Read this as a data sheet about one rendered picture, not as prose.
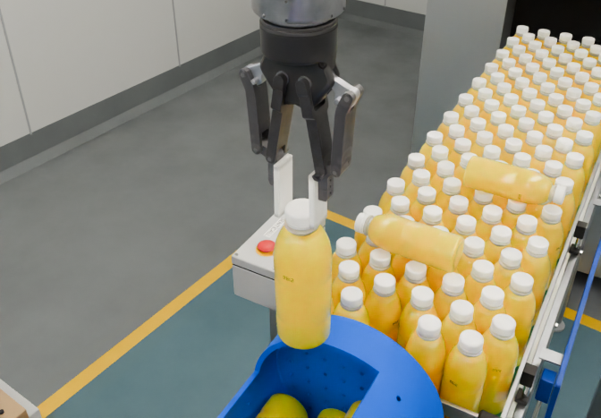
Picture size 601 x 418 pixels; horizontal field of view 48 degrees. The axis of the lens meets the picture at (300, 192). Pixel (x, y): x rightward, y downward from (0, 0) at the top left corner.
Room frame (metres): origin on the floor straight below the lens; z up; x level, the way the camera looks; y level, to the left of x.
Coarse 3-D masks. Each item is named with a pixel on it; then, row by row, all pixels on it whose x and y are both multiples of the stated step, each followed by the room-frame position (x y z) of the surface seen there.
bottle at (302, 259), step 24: (288, 240) 0.61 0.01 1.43; (312, 240) 0.60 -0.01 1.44; (288, 264) 0.60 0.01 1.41; (312, 264) 0.59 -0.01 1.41; (288, 288) 0.60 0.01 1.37; (312, 288) 0.59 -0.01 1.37; (288, 312) 0.60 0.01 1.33; (312, 312) 0.59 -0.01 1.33; (288, 336) 0.60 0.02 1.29; (312, 336) 0.60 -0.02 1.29
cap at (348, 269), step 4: (344, 260) 0.97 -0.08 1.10; (348, 260) 0.97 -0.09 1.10; (352, 260) 0.97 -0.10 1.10; (340, 264) 0.96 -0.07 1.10; (344, 264) 0.96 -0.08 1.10; (348, 264) 0.96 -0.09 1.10; (352, 264) 0.96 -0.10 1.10; (356, 264) 0.96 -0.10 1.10; (340, 268) 0.95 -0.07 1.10; (344, 268) 0.95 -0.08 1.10; (348, 268) 0.95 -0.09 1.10; (352, 268) 0.95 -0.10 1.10; (356, 268) 0.95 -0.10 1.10; (340, 272) 0.95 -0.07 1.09; (344, 272) 0.94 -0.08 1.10; (348, 272) 0.94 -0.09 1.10; (352, 272) 0.94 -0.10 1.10; (356, 272) 0.94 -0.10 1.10; (340, 276) 0.95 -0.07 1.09; (344, 276) 0.94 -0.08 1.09; (348, 276) 0.94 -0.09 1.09; (352, 276) 0.94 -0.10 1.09; (356, 276) 0.94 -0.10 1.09
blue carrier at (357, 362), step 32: (352, 320) 0.68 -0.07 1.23; (288, 352) 0.73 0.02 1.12; (320, 352) 0.70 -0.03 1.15; (352, 352) 0.62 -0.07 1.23; (384, 352) 0.63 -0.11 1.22; (256, 384) 0.69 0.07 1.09; (288, 384) 0.73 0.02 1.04; (320, 384) 0.70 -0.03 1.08; (352, 384) 0.67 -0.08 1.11; (384, 384) 0.58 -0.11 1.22; (416, 384) 0.60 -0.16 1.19; (224, 416) 0.61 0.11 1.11; (352, 416) 0.53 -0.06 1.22; (384, 416) 0.54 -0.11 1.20; (416, 416) 0.57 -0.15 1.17
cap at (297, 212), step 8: (296, 200) 0.64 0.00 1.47; (304, 200) 0.64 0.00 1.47; (288, 208) 0.62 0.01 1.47; (296, 208) 0.62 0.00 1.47; (304, 208) 0.62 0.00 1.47; (288, 216) 0.61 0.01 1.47; (296, 216) 0.61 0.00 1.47; (304, 216) 0.61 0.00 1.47; (288, 224) 0.61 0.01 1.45; (296, 224) 0.61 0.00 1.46; (304, 224) 0.60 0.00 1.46
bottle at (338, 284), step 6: (336, 282) 0.95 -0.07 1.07; (342, 282) 0.94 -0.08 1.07; (348, 282) 0.94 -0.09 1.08; (354, 282) 0.94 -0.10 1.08; (360, 282) 0.95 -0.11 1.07; (336, 288) 0.94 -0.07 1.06; (342, 288) 0.93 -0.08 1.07; (360, 288) 0.94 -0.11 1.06; (336, 294) 0.93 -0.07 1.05; (366, 294) 0.95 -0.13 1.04; (336, 300) 0.93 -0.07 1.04
